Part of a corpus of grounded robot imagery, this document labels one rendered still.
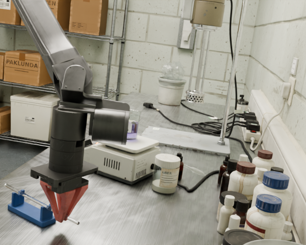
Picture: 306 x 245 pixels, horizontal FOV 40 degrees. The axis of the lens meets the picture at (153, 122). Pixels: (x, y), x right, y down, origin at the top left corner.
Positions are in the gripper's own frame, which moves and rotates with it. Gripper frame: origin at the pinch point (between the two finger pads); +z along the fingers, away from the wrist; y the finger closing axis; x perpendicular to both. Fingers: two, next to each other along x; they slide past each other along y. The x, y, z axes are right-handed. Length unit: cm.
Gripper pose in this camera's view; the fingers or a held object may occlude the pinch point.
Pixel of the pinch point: (61, 216)
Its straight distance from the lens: 77.5
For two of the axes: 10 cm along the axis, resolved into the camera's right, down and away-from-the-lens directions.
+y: 5.6, -1.3, 8.2
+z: -1.3, 9.6, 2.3
